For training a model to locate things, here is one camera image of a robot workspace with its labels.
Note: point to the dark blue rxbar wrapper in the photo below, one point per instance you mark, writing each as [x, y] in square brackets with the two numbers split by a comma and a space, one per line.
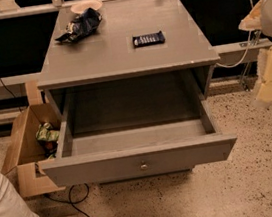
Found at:
[148, 39]

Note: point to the grey open top drawer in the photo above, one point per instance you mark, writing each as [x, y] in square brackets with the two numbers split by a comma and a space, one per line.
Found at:
[108, 129]

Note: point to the round metal drawer knob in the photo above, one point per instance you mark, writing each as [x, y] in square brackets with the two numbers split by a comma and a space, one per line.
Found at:
[144, 166]

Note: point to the grey wooden nightstand cabinet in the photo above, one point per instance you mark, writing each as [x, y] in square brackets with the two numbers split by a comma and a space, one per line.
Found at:
[132, 97]

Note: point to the green snack bag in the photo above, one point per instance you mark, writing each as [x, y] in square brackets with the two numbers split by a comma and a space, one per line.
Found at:
[46, 132]

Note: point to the crumpled dark chip bag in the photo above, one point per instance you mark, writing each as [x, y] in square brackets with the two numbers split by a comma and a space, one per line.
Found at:
[82, 26]

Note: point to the open cardboard box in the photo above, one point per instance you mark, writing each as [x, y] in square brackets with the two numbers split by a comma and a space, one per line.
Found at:
[26, 155]

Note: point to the white bowl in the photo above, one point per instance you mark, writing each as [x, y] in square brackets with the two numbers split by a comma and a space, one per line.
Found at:
[80, 7]

